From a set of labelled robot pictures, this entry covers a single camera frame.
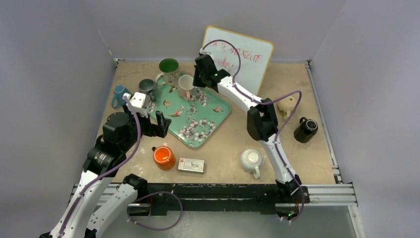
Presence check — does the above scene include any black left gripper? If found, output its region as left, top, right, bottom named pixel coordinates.
left=121, top=102, right=170, bottom=151

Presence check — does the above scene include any pink faceted mug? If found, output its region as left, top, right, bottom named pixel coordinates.
left=177, top=75, right=194, bottom=101

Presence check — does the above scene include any orange mug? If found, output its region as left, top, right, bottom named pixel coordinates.
left=152, top=145, right=176, bottom=171

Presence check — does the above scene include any floral mug green inside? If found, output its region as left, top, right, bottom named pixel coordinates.
left=155, top=58, right=181, bottom=86

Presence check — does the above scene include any blue grey mug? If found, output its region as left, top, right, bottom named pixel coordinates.
left=138, top=78, right=158, bottom=101

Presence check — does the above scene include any white speckled mug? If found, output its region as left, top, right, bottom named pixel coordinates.
left=240, top=149, right=263, bottom=179

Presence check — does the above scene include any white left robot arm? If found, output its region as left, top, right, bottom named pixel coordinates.
left=40, top=109, right=171, bottom=238

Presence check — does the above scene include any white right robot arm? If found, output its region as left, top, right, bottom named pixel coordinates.
left=193, top=53, right=308, bottom=203

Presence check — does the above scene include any beige mug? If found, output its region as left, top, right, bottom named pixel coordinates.
left=277, top=96, right=298, bottom=121

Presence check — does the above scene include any black mug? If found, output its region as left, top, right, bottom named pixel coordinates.
left=294, top=117, right=318, bottom=143

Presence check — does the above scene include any green floral tray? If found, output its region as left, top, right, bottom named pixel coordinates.
left=147, top=85, right=231, bottom=148

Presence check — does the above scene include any yellow framed whiteboard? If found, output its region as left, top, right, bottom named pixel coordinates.
left=203, top=26, right=274, bottom=95

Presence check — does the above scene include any small white cardboard box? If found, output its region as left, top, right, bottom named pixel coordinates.
left=177, top=158, right=205, bottom=174

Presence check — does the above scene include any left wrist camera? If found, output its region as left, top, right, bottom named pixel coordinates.
left=123, top=92, right=151, bottom=118

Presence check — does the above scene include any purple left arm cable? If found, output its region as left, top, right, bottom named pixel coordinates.
left=57, top=95, right=142, bottom=238

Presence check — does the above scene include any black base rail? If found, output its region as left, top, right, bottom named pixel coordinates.
left=69, top=182, right=358, bottom=218

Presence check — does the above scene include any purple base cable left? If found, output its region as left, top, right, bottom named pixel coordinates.
left=126, top=191, right=183, bottom=231

